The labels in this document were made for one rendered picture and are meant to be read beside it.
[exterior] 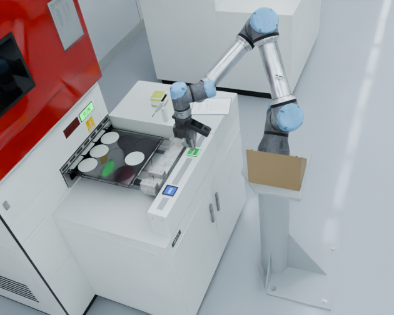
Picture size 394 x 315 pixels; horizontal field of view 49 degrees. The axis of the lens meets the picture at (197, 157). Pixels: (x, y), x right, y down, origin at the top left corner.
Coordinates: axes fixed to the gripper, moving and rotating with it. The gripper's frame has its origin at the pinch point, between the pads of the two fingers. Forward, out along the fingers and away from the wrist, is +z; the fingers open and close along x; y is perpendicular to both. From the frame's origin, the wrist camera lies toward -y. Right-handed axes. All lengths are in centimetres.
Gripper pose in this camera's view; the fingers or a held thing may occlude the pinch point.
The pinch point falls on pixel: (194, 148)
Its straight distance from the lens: 205.3
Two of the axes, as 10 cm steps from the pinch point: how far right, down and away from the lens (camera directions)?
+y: -9.1, -1.7, 3.7
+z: 1.4, 7.2, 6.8
